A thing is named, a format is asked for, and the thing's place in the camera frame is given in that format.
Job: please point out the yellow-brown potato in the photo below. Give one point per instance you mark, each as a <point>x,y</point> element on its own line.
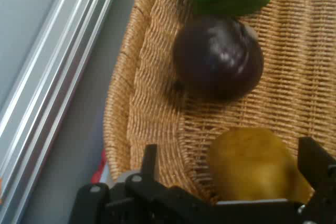
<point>252,166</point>

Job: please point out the woven wicker basket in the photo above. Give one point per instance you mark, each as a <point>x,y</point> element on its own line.
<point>288,82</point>

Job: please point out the dark purple plum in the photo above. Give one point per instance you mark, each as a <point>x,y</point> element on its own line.
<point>218,57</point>

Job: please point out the red and white object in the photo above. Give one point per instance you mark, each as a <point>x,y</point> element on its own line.
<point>101,169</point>

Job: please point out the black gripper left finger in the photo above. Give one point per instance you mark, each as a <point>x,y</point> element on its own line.
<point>147,179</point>

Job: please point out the aluminium extrusion rail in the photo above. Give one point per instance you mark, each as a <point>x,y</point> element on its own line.
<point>50,64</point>

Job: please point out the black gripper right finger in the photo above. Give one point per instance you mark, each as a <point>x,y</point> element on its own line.
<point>315,166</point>

